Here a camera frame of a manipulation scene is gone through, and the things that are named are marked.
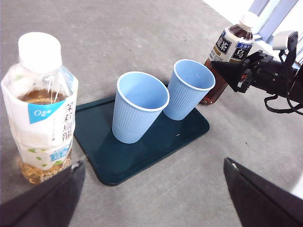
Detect dark oolong tea bottle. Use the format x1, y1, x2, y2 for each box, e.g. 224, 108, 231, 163
198, 11, 255, 106

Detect jasmine tea bottle white label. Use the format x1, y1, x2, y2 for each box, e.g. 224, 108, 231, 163
0, 32, 79, 185

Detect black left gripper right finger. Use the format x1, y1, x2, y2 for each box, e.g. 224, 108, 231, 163
223, 157, 303, 227

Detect blue ribbed paper cup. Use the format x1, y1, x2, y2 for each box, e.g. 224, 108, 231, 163
112, 70, 170, 144
162, 59, 216, 121

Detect pale blue window frame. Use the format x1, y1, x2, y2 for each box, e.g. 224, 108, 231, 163
248, 0, 296, 43

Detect dark teal rectangular tray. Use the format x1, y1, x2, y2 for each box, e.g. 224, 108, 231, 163
73, 81, 211, 187

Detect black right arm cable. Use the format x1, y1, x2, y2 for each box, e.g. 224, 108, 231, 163
264, 49, 303, 114

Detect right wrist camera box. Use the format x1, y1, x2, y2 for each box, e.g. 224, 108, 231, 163
272, 30, 299, 52

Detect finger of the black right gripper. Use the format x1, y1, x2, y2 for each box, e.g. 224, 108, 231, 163
210, 61, 251, 93

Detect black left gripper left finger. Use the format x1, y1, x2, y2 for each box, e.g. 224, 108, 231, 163
0, 159, 86, 227

